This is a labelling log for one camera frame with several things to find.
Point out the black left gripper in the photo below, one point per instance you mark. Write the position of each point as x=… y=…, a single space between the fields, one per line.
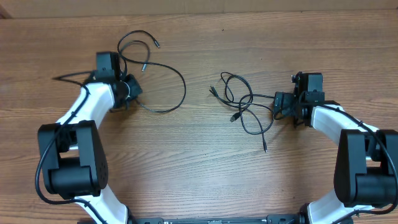
x=136 y=89

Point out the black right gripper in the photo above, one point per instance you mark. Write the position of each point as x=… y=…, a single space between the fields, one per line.
x=285 y=101

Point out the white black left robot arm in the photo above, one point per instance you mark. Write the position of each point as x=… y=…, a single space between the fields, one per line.
x=73 y=166

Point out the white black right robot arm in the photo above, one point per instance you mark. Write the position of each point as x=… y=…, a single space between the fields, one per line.
x=365 y=176

